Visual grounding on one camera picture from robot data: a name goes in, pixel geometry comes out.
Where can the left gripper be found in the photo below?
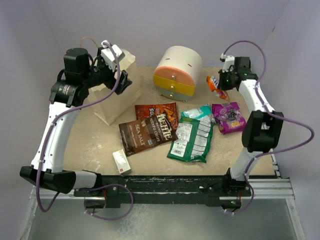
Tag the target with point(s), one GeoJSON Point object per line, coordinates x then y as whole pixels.
{"type": "Point", "coordinates": [112, 82]}

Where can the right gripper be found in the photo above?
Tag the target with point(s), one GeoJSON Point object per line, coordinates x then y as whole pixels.
{"type": "Point", "coordinates": [222, 85]}

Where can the orange Fox's candy bag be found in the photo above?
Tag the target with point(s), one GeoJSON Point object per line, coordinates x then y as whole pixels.
{"type": "Point", "coordinates": [213, 83]}

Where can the white paper bag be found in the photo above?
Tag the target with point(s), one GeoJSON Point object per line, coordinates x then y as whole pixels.
{"type": "Point", "coordinates": [110, 109]}

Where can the purple snack bag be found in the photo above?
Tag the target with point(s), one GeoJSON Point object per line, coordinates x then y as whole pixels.
{"type": "Point", "coordinates": [228, 117]}

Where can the teal snack bag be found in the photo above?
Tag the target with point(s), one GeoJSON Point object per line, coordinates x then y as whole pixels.
{"type": "Point", "coordinates": [202, 113]}

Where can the green snack bag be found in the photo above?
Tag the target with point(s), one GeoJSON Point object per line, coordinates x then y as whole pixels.
{"type": "Point", "coordinates": [193, 141]}

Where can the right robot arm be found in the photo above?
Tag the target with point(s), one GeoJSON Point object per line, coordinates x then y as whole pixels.
{"type": "Point", "coordinates": [263, 128]}

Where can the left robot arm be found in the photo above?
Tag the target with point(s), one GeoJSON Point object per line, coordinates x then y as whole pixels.
{"type": "Point", "coordinates": [81, 72]}

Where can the red chips bag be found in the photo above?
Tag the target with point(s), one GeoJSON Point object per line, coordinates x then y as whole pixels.
{"type": "Point", "coordinates": [143, 111]}

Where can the brown Kettle chips bag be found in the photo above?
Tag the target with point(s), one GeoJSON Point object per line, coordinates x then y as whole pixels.
{"type": "Point", "coordinates": [146, 133]}

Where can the pastel mini drawer cabinet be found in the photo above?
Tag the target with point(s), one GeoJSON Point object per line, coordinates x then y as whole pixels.
{"type": "Point", "coordinates": [177, 73]}

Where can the small white box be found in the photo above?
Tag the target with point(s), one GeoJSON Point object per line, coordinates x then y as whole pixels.
{"type": "Point", "coordinates": [121, 162]}

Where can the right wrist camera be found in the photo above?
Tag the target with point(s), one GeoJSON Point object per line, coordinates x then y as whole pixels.
{"type": "Point", "coordinates": [228, 63]}

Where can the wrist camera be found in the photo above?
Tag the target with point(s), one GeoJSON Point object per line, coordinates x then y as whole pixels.
{"type": "Point", "coordinates": [110, 58]}
{"type": "Point", "coordinates": [228, 63]}

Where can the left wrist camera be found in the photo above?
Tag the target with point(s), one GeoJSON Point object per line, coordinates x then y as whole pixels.
{"type": "Point", "coordinates": [110, 58]}

